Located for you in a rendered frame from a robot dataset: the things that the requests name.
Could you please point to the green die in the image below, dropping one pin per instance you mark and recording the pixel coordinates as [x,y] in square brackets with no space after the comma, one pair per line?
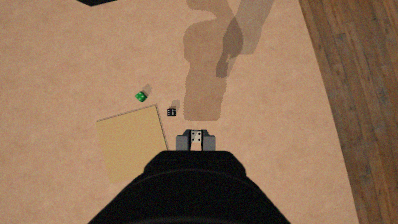
[141,96]

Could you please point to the tan square mat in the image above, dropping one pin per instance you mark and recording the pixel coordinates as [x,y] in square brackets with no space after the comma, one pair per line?
[129,142]

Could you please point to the white die with black pips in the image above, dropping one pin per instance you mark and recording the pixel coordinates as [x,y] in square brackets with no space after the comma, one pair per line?
[196,136]

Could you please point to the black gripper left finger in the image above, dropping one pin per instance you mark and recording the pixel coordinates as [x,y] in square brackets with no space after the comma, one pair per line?
[183,142]

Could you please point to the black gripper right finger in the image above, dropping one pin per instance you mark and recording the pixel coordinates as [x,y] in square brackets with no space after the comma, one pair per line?
[207,141]

